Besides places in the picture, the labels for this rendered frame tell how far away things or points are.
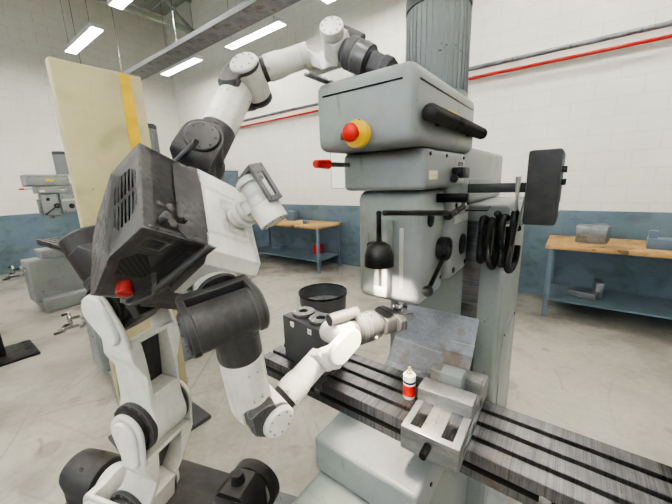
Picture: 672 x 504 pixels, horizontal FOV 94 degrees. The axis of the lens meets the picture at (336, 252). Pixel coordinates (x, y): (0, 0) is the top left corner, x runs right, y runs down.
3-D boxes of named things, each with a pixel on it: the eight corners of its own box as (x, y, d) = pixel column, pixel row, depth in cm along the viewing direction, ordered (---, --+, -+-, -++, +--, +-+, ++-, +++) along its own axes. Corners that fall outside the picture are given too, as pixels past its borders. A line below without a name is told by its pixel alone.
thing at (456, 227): (450, 281, 98) (454, 197, 92) (381, 270, 112) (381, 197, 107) (467, 267, 113) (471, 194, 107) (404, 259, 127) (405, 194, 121)
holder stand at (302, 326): (322, 378, 114) (320, 327, 110) (285, 357, 129) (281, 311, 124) (344, 364, 123) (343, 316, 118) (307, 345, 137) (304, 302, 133)
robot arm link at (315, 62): (347, 39, 86) (300, 56, 86) (349, 66, 95) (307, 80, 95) (340, 22, 88) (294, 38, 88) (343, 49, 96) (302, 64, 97)
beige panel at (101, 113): (133, 470, 189) (42, 42, 139) (108, 439, 212) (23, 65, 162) (211, 418, 229) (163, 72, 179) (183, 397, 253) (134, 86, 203)
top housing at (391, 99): (414, 142, 64) (415, 53, 60) (316, 152, 79) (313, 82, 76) (473, 153, 101) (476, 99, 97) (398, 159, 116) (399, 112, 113)
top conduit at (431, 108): (437, 119, 63) (438, 100, 63) (417, 122, 66) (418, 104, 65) (487, 138, 98) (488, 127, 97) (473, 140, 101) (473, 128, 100)
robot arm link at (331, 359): (366, 340, 85) (333, 379, 79) (347, 332, 92) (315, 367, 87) (354, 323, 83) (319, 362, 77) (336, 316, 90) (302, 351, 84)
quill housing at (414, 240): (420, 309, 85) (424, 189, 78) (356, 295, 97) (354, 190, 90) (443, 289, 100) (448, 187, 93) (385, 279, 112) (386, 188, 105)
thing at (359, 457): (416, 537, 80) (418, 499, 78) (314, 467, 101) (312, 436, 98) (469, 418, 119) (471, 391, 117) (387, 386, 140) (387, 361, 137)
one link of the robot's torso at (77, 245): (45, 250, 81) (78, 214, 75) (96, 241, 93) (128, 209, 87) (104, 341, 82) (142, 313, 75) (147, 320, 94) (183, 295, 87)
